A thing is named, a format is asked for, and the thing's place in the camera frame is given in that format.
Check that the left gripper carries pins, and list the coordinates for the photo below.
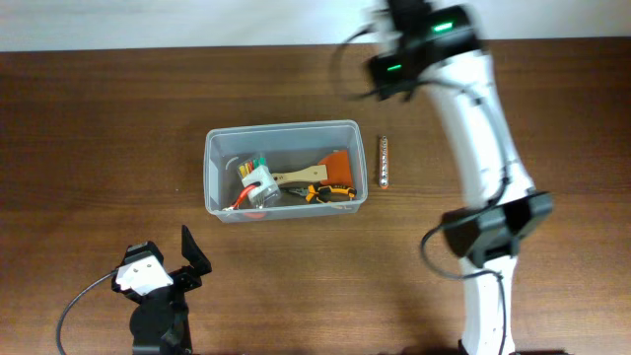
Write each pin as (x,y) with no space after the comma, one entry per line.
(187,276)

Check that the red handled cutters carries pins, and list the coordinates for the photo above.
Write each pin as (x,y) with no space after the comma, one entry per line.
(235,206)

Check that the screwdriver bit set case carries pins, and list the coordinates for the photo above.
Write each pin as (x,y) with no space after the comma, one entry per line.
(261,188)

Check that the socket bit rail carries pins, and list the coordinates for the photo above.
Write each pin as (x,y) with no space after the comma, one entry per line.
(384,169)

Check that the wooden handled orange scraper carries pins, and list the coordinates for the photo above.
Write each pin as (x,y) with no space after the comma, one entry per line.
(333,169)

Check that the clear plastic container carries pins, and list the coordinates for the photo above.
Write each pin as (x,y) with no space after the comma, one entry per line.
(286,148)

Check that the orange black long-nose pliers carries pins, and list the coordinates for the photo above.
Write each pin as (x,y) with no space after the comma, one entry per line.
(318,193)

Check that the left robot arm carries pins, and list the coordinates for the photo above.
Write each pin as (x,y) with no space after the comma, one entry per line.
(159,324)

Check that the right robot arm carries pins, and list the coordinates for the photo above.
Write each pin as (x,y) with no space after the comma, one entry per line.
(478,244)

